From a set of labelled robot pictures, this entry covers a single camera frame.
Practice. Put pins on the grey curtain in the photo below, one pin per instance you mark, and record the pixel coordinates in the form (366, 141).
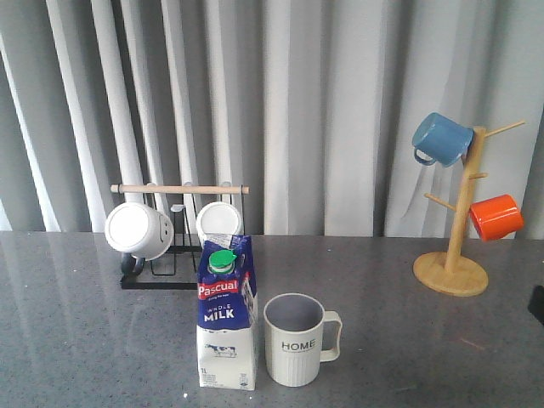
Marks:
(311, 104)

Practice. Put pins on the white ribbed hanging mug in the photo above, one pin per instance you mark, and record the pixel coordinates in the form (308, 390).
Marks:
(218, 218)

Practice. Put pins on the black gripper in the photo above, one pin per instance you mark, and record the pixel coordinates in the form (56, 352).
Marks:
(536, 303)

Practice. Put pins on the wooden mug tree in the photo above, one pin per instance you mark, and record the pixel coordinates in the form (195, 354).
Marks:
(449, 272)

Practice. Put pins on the orange enamel mug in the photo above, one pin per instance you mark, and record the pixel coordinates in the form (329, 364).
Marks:
(496, 217)

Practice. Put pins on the blue white milk carton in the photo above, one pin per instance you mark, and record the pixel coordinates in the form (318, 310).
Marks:
(227, 316)

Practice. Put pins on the white smiley hanging mug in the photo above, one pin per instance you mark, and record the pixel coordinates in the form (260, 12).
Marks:
(140, 233)

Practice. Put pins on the white HOME mug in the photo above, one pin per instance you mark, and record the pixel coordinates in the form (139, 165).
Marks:
(300, 335)

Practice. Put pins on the blue enamel mug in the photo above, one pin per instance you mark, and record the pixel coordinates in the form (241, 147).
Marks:
(439, 139)

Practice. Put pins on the black wire mug rack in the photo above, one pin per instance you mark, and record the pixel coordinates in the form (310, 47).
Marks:
(176, 268)

